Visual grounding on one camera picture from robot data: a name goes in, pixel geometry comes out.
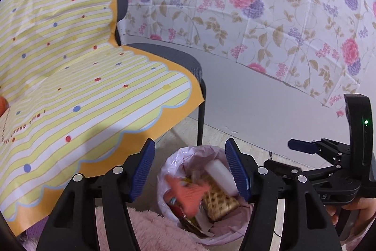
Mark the red apple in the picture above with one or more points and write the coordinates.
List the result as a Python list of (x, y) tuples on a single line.
[(3, 105)]

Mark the white eraser block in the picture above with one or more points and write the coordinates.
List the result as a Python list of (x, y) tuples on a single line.
[(222, 176)]

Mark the orange cloth rag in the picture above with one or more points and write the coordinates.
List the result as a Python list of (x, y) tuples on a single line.
[(189, 196)]

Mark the woven bamboo basket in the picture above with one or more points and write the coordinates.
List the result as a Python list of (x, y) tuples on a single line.
[(216, 202)]

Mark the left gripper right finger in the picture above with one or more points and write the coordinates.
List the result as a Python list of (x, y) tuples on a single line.
[(237, 162)]

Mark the grey office chair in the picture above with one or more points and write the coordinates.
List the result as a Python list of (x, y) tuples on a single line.
[(178, 57)]

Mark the pink lined trash bin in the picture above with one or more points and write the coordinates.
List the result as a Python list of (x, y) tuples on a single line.
[(188, 163)]

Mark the floral pattern wall sheet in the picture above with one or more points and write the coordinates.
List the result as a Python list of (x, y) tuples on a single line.
[(321, 47)]

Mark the person right hand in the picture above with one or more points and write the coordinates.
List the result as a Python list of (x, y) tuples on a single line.
[(365, 218)]

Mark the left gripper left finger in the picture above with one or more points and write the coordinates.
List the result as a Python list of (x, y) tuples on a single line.
[(139, 168)]

